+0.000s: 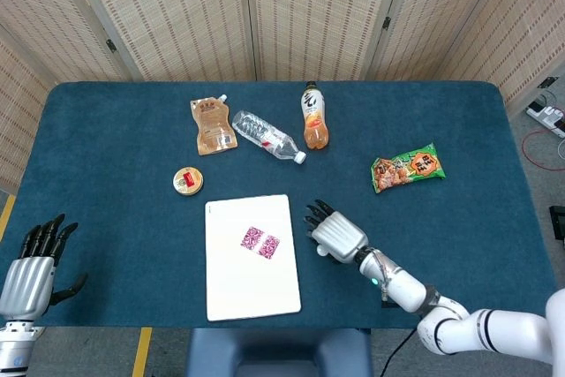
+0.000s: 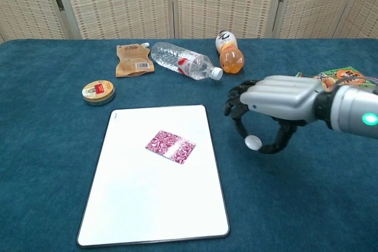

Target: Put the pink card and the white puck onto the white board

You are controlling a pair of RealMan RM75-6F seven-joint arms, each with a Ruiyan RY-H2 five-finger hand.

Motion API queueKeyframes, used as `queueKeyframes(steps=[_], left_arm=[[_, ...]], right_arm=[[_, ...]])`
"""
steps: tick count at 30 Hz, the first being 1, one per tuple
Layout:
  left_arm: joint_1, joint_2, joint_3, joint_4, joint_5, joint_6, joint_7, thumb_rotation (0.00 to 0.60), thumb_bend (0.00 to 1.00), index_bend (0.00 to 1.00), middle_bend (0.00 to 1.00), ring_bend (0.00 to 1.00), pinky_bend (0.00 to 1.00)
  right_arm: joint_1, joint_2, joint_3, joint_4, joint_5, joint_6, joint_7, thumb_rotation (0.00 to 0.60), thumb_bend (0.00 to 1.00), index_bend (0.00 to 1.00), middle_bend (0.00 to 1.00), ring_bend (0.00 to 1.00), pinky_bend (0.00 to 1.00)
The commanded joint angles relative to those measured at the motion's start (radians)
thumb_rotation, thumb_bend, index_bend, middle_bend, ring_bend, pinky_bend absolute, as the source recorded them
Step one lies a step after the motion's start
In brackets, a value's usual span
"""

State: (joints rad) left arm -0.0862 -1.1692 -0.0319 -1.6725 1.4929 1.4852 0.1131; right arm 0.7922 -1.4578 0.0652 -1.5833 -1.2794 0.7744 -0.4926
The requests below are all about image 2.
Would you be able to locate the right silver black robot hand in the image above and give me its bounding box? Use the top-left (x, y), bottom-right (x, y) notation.
top-left (223, 74), bottom-right (322, 155)

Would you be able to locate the white rectangular board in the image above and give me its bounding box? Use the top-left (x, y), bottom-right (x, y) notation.
top-left (76, 104), bottom-right (230, 248)

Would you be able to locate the orange drink bottle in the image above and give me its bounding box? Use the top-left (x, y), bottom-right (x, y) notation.
top-left (214, 30), bottom-right (245, 74)

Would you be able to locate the green snack bag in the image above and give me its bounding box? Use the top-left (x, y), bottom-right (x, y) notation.
top-left (295, 66), bottom-right (378, 92)

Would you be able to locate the clear plastic water bottle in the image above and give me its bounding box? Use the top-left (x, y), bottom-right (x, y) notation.
top-left (150, 41), bottom-right (223, 81)

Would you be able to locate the brown spout pouch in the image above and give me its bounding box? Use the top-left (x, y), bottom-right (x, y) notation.
top-left (115, 42), bottom-right (155, 78)

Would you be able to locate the round gold tin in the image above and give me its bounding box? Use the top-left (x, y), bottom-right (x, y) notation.
top-left (82, 80), bottom-right (116, 107)

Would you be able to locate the woven folding screen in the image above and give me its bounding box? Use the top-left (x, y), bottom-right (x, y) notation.
top-left (0, 0), bottom-right (378, 43)

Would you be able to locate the teal table cloth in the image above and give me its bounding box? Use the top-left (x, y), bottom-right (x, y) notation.
top-left (0, 38), bottom-right (378, 252)

